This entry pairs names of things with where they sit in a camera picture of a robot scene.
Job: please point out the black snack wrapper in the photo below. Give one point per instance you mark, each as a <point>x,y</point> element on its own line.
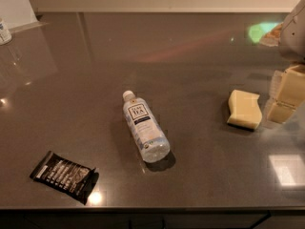
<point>71,178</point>

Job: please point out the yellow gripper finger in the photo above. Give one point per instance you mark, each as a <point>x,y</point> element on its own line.
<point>287,93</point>

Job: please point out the yellow sponge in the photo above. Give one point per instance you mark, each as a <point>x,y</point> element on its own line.
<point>244,110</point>

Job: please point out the clear blue plastic tea bottle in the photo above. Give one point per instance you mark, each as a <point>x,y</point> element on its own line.
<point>148,136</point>

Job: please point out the white container at left edge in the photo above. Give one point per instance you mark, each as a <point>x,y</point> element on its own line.
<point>5,36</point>

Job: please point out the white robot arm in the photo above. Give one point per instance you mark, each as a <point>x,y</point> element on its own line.
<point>292,36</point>

